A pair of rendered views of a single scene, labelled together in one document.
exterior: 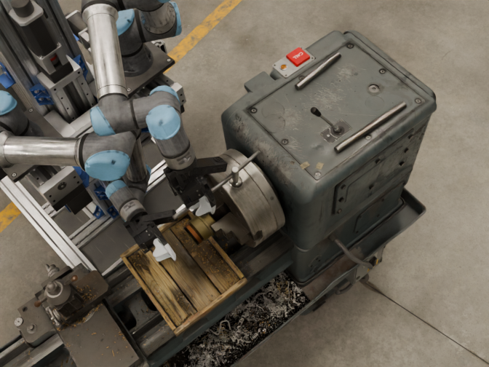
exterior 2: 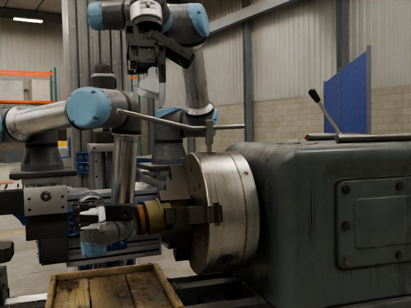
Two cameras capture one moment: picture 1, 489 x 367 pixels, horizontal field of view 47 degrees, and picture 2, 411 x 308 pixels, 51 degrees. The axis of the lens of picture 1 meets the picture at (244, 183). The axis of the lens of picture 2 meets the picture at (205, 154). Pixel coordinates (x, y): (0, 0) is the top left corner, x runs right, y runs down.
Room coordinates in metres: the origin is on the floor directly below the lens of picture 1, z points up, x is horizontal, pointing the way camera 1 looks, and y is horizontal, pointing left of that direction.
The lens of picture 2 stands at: (-0.21, -0.23, 1.29)
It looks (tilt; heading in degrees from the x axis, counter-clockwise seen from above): 3 degrees down; 14
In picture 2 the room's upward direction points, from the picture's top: 1 degrees counter-clockwise
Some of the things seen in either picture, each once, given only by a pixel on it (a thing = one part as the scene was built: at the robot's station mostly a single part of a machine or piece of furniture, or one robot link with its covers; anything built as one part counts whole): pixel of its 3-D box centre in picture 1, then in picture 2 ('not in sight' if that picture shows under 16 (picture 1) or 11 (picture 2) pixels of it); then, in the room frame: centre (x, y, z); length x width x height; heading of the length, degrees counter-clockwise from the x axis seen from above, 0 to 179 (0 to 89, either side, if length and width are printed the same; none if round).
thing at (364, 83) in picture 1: (324, 135); (339, 207); (1.11, -0.31, 1.06); 0.59 x 0.48 x 0.39; 120
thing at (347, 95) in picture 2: not in sight; (340, 134); (7.81, -0.74, 1.18); 4.12 x 0.80 x 2.35; 6
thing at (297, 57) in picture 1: (297, 57); not in sight; (1.31, -0.25, 1.26); 0.06 x 0.06 x 0.02; 30
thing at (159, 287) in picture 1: (183, 269); (110, 296); (0.76, 0.26, 0.89); 0.36 x 0.30 x 0.04; 30
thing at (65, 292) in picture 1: (56, 290); not in sight; (0.65, 0.61, 1.13); 0.08 x 0.08 x 0.03
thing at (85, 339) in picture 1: (85, 325); not in sight; (0.59, 0.58, 0.95); 0.43 x 0.17 x 0.05; 30
